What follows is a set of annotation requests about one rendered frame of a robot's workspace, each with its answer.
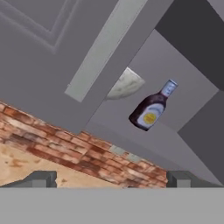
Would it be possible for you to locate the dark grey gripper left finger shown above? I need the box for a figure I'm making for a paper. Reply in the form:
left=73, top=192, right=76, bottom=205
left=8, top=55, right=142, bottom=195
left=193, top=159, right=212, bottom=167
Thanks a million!
left=0, top=171, right=58, bottom=189

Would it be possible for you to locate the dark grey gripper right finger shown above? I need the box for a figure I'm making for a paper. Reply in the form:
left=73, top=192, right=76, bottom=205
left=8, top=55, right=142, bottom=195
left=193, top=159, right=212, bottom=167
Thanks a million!
left=166, top=171, right=223, bottom=189

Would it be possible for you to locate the dark condiment bottle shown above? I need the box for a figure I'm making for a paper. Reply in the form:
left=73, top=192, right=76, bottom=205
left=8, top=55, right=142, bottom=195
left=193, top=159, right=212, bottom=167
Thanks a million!
left=129, top=79, right=179, bottom=132

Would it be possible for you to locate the grey open cabinet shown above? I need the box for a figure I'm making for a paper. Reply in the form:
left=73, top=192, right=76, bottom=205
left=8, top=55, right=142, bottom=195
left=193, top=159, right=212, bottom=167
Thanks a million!
left=84, top=0, right=224, bottom=187

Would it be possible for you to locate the white bowl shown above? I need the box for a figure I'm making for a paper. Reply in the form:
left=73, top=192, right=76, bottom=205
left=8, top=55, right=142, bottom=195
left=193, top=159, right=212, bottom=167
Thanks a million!
left=106, top=66, right=146, bottom=101

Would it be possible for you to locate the grey cabinet door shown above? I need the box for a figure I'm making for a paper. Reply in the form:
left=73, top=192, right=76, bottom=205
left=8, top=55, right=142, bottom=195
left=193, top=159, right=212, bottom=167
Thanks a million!
left=0, top=0, right=175, bottom=136

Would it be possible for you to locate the grey wall socket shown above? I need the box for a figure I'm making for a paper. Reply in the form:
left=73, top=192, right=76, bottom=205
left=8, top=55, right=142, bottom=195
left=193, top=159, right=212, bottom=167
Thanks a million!
left=108, top=144, right=126, bottom=156

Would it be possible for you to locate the pale grey cabinet door handle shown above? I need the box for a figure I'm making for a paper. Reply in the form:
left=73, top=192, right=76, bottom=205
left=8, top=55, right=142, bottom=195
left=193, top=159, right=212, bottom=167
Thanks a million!
left=64, top=0, right=149, bottom=103

